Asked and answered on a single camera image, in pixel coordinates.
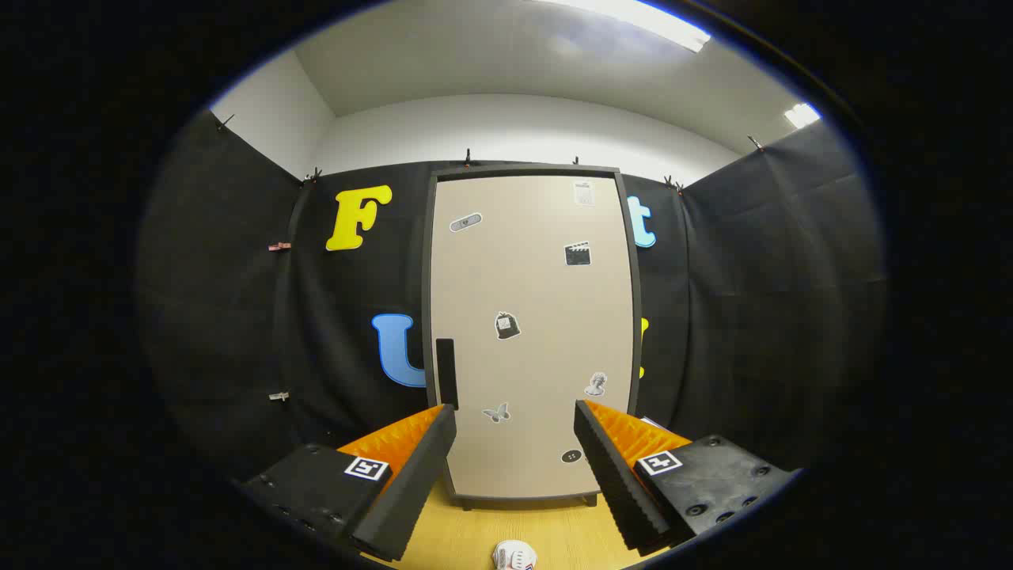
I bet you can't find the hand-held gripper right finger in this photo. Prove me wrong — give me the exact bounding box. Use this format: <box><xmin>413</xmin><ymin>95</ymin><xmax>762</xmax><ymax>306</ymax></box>
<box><xmin>574</xmin><ymin>400</ymin><xmax>796</xmax><ymax>557</ymax></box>

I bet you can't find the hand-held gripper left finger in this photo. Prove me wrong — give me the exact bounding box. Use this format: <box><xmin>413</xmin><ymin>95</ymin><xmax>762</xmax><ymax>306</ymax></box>
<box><xmin>237</xmin><ymin>404</ymin><xmax>458</xmax><ymax>564</ymax></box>

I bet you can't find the black door handle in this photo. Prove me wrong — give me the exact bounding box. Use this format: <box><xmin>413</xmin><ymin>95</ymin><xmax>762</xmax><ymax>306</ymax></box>
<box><xmin>436</xmin><ymin>338</ymin><xmax>460</xmax><ymax>410</ymax></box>

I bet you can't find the white canvas shoe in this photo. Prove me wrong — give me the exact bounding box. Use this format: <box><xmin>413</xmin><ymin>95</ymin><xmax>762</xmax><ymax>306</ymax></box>
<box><xmin>492</xmin><ymin>540</ymin><xmax>537</xmax><ymax>570</ymax></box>

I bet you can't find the grey shoe cabinet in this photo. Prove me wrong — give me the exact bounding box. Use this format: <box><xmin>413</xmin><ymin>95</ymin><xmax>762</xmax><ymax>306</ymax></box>
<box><xmin>421</xmin><ymin>165</ymin><xmax>643</xmax><ymax>511</ymax></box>

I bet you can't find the black backdrop cloth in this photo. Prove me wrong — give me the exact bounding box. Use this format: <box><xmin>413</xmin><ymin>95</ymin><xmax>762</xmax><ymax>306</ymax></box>
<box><xmin>135</xmin><ymin>111</ymin><xmax>887</xmax><ymax>484</ymax></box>

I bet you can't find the long ceiling light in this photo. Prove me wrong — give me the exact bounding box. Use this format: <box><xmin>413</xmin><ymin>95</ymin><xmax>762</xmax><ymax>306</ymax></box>
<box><xmin>538</xmin><ymin>0</ymin><xmax>711</xmax><ymax>53</ymax></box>

